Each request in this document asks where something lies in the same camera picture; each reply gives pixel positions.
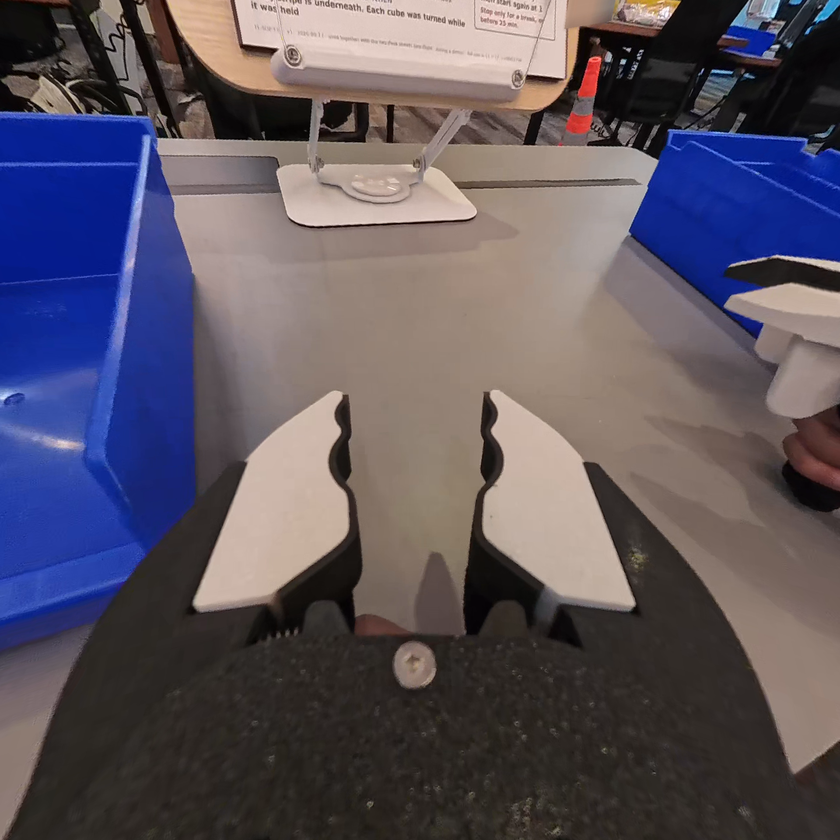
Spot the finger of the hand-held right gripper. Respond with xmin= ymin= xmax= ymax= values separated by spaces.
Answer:
xmin=725 ymin=256 xmax=840 ymax=362

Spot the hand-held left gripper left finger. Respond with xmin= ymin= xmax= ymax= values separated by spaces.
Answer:
xmin=192 ymin=391 xmax=363 ymax=634

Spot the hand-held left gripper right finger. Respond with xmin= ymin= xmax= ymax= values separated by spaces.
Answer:
xmin=463 ymin=390 xmax=637 ymax=636

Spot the blue plastic bin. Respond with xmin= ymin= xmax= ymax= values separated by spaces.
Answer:
xmin=0 ymin=112 xmax=198 ymax=652
xmin=628 ymin=129 xmax=840 ymax=337

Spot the grey desk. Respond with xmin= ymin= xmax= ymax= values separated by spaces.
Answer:
xmin=0 ymin=138 xmax=840 ymax=775

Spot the person's right hand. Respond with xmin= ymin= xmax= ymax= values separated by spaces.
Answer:
xmin=784 ymin=412 xmax=840 ymax=490

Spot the black office chair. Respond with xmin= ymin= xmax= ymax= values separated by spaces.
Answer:
xmin=604 ymin=39 xmax=726 ymax=155

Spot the small background blue bin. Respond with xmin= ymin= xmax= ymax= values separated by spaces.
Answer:
xmin=725 ymin=25 xmax=783 ymax=59

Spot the orange traffic cone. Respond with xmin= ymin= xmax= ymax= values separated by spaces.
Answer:
xmin=558 ymin=56 xmax=603 ymax=147

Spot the white instruction sheet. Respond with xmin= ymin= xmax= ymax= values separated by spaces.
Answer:
xmin=230 ymin=0 xmax=568 ymax=83

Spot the black metal frame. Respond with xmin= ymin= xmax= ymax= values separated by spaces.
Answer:
xmin=121 ymin=0 xmax=179 ymax=137

